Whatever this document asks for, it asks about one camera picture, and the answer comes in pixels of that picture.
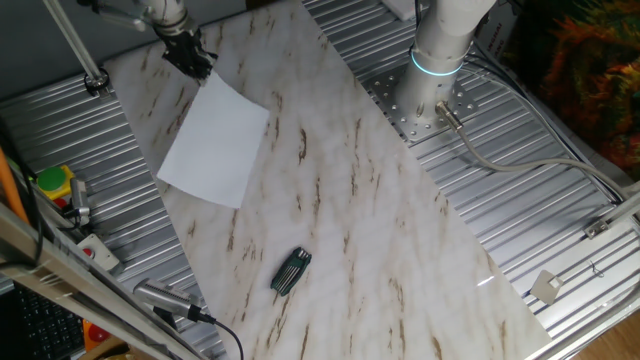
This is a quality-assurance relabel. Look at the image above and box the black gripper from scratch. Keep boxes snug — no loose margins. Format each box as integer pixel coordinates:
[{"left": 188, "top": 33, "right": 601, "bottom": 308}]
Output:
[{"left": 155, "top": 27, "right": 220, "bottom": 81}]

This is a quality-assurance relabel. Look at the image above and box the black base cable bundle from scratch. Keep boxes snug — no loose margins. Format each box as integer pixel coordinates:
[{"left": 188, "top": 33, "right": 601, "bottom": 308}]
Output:
[{"left": 409, "top": 0, "right": 424, "bottom": 49}]

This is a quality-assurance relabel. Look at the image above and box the orange box red button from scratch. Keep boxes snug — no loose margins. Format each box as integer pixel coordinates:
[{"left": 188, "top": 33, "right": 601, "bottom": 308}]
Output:
[{"left": 81, "top": 318, "right": 112, "bottom": 352}]

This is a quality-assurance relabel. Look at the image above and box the small metal corner bracket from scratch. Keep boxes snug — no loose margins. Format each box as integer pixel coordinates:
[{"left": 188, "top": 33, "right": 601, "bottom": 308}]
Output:
[{"left": 583, "top": 217, "right": 614, "bottom": 240}]

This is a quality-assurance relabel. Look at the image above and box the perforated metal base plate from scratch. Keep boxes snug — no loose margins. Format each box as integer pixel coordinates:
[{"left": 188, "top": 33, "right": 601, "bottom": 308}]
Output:
[{"left": 362, "top": 64, "right": 479, "bottom": 147}]

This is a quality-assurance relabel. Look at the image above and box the white box red print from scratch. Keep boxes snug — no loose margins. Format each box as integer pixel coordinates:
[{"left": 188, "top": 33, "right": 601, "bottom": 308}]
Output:
[{"left": 472, "top": 9, "right": 521, "bottom": 66}]

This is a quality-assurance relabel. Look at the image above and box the black keyboard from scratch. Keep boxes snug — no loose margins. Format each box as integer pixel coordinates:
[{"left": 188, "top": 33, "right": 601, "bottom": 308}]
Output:
[{"left": 12, "top": 284, "right": 86, "bottom": 360}]

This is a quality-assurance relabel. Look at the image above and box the green hex key set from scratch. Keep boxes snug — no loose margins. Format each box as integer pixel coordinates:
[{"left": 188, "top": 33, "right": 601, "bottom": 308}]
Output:
[{"left": 270, "top": 246, "right": 313, "bottom": 297}]

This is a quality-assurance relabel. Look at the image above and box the white cable bundle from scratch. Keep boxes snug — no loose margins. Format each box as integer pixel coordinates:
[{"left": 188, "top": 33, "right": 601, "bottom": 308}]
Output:
[{"left": 459, "top": 54, "right": 626, "bottom": 201}]

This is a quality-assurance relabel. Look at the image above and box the white paper sheet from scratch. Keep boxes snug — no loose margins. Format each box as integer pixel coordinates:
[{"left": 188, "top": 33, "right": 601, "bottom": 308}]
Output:
[{"left": 156, "top": 69, "right": 271, "bottom": 210}]

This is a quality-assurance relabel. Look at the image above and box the orange pole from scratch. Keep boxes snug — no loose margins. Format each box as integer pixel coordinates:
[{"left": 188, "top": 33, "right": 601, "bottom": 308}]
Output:
[{"left": 0, "top": 147, "right": 29, "bottom": 224}]

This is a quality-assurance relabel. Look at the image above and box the marble pattern table mat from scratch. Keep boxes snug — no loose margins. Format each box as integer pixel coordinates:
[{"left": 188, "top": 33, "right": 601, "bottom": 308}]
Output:
[{"left": 102, "top": 0, "right": 552, "bottom": 360}]

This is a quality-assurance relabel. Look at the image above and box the aluminium frame beam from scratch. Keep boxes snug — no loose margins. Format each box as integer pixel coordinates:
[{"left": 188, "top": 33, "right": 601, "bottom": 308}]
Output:
[{"left": 0, "top": 202, "right": 201, "bottom": 360}]

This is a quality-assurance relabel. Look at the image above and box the aluminium profile bar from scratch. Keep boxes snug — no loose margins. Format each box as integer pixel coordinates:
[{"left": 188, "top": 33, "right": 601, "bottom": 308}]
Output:
[{"left": 599, "top": 179, "right": 640, "bottom": 226}]

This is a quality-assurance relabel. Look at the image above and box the colourful patterned cloth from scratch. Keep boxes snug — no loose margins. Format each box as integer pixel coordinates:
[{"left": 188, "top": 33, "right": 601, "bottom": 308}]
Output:
[{"left": 504, "top": 0, "right": 640, "bottom": 181}]

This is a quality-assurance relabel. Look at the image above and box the grey box red button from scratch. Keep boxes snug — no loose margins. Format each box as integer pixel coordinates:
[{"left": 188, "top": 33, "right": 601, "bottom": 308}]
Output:
[{"left": 75, "top": 232, "right": 121, "bottom": 274}]

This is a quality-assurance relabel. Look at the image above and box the black camera cable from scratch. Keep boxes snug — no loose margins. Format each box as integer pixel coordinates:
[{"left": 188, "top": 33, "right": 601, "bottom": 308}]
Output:
[{"left": 192, "top": 307, "right": 246, "bottom": 360}]

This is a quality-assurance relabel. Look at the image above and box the green button yellow box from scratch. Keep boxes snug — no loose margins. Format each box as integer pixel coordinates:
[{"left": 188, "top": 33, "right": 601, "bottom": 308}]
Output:
[{"left": 36, "top": 164, "right": 77, "bottom": 210}]

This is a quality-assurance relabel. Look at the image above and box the aluminium pole with black foot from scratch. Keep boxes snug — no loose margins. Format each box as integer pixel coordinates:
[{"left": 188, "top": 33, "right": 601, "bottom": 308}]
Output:
[{"left": 41, "top": 0, "right": 111, "bottom": 99}]

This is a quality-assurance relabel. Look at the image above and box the grey cable with metal connector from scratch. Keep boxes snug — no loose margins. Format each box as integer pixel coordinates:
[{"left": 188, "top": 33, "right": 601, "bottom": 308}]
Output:
[{"left": 433, "top": 99, "right": 632, "bottom": 201}]

